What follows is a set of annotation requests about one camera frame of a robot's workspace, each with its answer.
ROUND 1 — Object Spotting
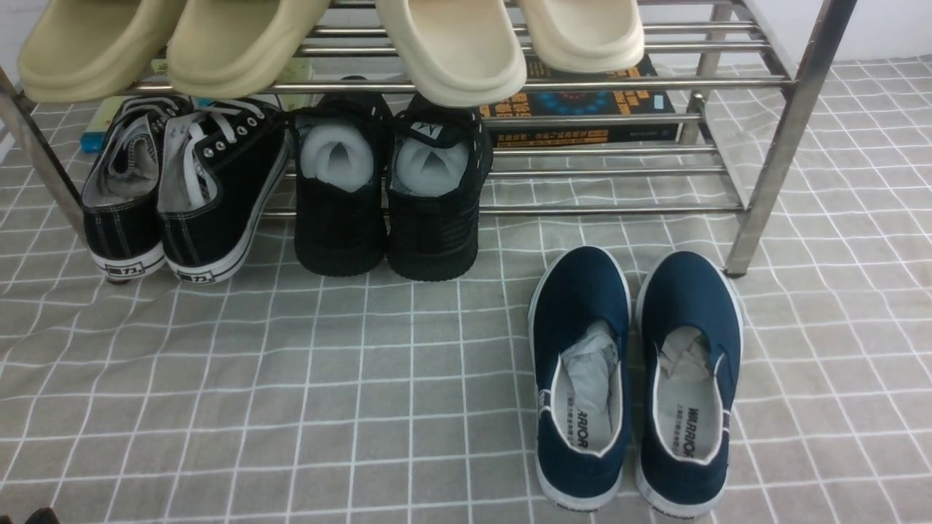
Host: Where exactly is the navy slip-on shoe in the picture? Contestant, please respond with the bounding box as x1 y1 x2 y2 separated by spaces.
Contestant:
527 245 633 513
635 251 743 520

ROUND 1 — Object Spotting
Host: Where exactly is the stainless steel shoe rack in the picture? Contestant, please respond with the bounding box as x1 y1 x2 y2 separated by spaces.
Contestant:
2 1 858 278

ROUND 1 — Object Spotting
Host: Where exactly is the black knit shoe right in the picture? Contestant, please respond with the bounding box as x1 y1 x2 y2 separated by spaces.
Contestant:
385 94 494 282

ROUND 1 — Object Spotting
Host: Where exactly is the black knit shoe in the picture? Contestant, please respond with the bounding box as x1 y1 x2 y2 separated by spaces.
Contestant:
286 92 394 277
385 94 494 282

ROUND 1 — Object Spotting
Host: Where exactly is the black knit shoe left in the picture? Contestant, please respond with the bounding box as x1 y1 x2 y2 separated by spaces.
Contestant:
286 92 394 277

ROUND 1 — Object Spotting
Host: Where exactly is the cream slipper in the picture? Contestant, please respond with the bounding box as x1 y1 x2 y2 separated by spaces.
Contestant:
517 1 645 74
375 1 527 108

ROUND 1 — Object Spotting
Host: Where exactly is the grey checked floor cloth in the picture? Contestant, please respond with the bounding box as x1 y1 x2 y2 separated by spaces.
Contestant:
1 57 931 523

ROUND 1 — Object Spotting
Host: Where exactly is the cream slipper far right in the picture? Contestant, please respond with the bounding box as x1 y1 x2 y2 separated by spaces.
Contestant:
517 1 645 74

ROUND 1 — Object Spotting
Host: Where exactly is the black canvas sneaker right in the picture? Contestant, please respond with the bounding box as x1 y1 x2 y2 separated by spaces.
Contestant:
157 98 291 285

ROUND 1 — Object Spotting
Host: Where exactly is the black canvas sneaker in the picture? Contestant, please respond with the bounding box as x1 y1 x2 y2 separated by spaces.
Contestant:
157 98 291 285
80 95 194 282

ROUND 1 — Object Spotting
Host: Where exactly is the olive green slipper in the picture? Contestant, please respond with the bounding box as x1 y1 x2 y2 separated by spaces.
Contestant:
17 1 186 103
166 1 330 99

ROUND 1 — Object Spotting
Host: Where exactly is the black canvas sneaker left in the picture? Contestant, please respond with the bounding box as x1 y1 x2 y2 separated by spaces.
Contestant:
80 95 194 282

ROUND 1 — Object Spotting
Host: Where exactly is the olive green slipper far left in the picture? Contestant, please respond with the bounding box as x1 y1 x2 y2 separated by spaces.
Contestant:
17 1 186 103

